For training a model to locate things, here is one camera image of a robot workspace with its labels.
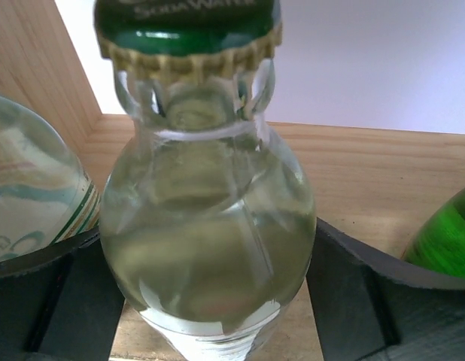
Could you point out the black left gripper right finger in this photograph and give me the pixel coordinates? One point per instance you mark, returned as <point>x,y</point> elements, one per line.
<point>369,305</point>

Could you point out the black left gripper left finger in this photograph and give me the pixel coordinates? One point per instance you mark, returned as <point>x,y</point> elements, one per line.
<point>59,303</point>

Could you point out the clear glass bottle green cap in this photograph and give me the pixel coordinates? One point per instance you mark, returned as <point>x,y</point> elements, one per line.
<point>207,219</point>

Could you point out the wooden shelf unit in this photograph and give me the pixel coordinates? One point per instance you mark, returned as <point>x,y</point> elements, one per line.
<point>370,95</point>

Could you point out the green glass bottle red label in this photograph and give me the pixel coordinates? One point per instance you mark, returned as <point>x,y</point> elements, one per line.
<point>439,245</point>

